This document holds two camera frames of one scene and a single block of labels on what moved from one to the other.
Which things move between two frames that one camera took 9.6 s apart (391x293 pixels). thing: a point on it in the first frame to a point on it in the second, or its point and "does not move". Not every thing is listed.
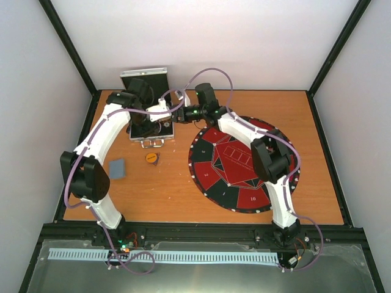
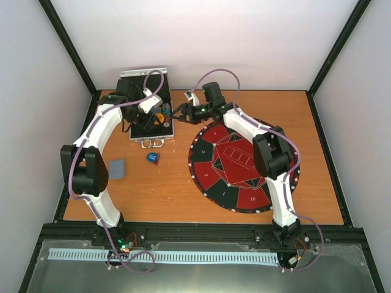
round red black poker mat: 223,171 does not move
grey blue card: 116,168 does not move
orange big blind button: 151,157 to 160,116
